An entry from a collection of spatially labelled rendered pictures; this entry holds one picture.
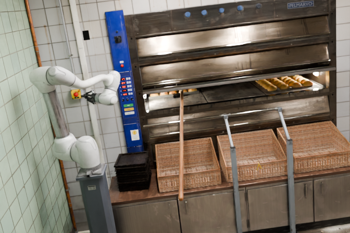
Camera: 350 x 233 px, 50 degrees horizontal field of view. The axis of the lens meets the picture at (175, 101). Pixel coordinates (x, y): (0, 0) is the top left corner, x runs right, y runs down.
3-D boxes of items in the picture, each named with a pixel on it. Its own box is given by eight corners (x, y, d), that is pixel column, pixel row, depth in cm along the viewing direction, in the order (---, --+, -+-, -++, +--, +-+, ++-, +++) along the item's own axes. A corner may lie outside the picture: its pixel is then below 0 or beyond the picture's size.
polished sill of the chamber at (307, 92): (146, 114, 367) (145, 110, 366) (326, 90, 373) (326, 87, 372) (146, 116, 361) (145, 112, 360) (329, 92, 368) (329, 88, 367)
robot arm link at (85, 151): (92, 169, 276) (87, 142, 271) (73, 167, 284) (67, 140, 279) (104, 160, 290) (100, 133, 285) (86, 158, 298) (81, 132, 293)
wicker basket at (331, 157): (276, 153, 379) (275, 127, 372) (331, 145, 381) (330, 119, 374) (295, 174, 332) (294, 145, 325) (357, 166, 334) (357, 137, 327)
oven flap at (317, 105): (149, 137, 367) (147, 117, 368) (329, 113, 373) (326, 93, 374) (149, 137, 362) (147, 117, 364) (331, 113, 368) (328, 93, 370)
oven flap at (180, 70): (142, 86, 353) (139, 65, 354) (328, 62, 359) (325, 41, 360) (142, 85, 349) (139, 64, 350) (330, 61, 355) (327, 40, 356)
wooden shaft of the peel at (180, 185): (183, 201, 235) (183, 197, 234) (178, 202, 235) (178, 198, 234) (183, 87, 387) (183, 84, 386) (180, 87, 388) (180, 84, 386)
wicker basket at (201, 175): (158, 169, 375) (154, 143, 367) (213, 162, 376) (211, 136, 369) (158, 193, 328) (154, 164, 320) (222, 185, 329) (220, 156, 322)
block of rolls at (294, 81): (252, 80, 437) (252, 75, 436) (292, 75, 439) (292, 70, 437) (268, 92, 378) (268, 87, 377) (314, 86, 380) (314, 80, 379)
